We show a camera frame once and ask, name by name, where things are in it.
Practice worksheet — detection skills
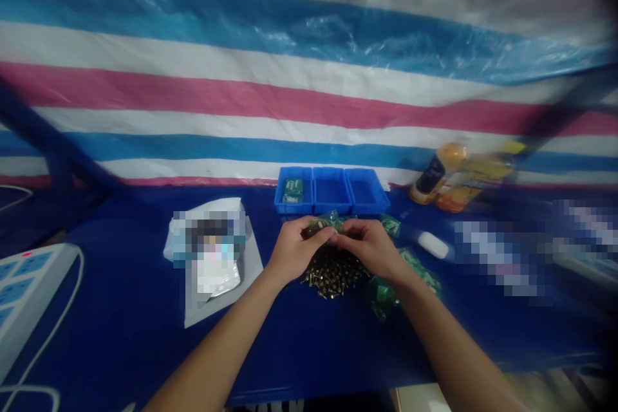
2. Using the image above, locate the person's left hand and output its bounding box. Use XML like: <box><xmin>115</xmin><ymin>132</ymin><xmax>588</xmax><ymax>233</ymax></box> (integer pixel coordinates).
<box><xmin>266</xmin><ymin>216</ymin><xmax>335</xmax><ymax>285</ymax></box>

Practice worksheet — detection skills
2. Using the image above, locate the person's right hand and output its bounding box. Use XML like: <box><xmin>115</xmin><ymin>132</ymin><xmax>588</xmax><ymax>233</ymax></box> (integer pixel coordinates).
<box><xmin>337</xmin><ymin>218</ymin><xmax>412</xmax><ymax>288</ymax></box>

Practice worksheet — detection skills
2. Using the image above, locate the green bagged circuit board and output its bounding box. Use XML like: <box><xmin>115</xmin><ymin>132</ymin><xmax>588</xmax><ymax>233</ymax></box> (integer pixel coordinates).
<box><xmin>304</xmin><ymin>211</ymin><xmax>350</xmax><ymax>245</ymax></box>

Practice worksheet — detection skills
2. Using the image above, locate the white flat envelope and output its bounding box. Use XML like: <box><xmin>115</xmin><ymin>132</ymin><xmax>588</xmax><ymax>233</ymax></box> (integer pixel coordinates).
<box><xmin>183</xmin><ymin>212</ymin><xmax>265</xmax><ymax>330</ymax></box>

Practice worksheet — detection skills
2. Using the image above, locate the blue plastic bin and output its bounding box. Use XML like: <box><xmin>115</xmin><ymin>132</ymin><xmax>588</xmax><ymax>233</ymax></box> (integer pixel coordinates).
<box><xmin>312</xmin><ymin>166</ymin><xmax>354</xmax><ymax>216</ymax></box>
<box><xmin>273</xmin><ymin>166</ymin><xmax>316</xmax><ymax>216</ymax></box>
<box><xmin>344</xmin><ymin>167</ymin><xmax>391</xmax><ymax>216</ymax></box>

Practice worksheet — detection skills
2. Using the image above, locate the pile of green packets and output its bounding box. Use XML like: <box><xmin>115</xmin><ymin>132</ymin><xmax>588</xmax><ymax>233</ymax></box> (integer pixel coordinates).
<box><xmin>364</xmin><ymin>212</ymin><xmax>443</xmax><ymax>324</ymax></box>

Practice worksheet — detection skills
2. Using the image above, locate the pile of brass screws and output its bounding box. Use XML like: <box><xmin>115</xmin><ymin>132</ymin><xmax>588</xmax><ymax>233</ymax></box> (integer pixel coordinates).
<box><xmin>298</xmin><ymin>243</ymin><xmax>373</xmax><ymax>303</ymax></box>

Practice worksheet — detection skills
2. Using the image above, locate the white earbud case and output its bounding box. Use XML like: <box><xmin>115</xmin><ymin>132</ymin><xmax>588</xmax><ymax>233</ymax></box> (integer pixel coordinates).
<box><xmin>417</xmin><ymin>230</ymin><xmax>453</xmax><ymax>260</ymax></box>

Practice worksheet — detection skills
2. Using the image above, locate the bare green circuit board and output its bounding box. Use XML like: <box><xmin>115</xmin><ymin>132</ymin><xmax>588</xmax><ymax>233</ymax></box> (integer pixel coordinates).
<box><xmin>283</xmin><ymin>178</ymin><xmax>306</xmax><ymax>203</ymax></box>

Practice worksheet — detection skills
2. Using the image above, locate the orange drink bottle black label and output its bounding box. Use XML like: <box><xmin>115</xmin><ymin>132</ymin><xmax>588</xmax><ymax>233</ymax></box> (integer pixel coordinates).
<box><xmin>409</xmin><ymin>141</ymin><xmax>472</xmax><ymax>206</ymax></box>

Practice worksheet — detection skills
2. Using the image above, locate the white plastic bag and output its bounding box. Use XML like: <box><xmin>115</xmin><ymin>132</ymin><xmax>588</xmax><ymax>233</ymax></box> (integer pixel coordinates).
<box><xmin>162</xmin><ymin>196</ymin><xmax>250</xmax><ymax>266</ymax></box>

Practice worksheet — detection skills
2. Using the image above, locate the yellow drink bottle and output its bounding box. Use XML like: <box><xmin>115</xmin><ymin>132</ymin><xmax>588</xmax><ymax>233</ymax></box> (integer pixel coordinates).
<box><xmin>436</xmin><ymin>143</ymin><xmax>521</xmax><ymax>214</ymax></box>

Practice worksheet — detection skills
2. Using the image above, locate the striped plastic tarp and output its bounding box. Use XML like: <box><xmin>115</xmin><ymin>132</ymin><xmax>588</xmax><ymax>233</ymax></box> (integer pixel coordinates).
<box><xmin>0</xmin><ymin>0</ymin><xmax>618</xmax><ymax>192</ymax></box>

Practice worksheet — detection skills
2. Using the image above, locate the white power strip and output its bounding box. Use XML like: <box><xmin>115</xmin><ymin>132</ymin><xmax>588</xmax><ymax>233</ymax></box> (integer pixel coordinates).
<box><xmin>0</xmin><ymin>242</ymin><xmax>84</xmax><ymax>376</ymax></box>

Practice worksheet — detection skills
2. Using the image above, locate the blue metal frame strut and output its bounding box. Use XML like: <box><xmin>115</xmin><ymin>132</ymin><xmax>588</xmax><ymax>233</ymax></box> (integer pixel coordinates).
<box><xmin>509</xmin><ymin>6</ymin><xmax>618</xmax><ymax>181</ymax></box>
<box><xmin>0</xmin><ymin>66</ymin><xmax>119</xmax><ymax>205</ymax></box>

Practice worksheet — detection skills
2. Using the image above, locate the white power cable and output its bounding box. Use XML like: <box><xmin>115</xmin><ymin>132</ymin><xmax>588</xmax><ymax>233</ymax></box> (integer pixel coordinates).
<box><xmin>0</xmin><ymin>245</ymin><xmax>87</xmax><ymax>412</ymax></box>

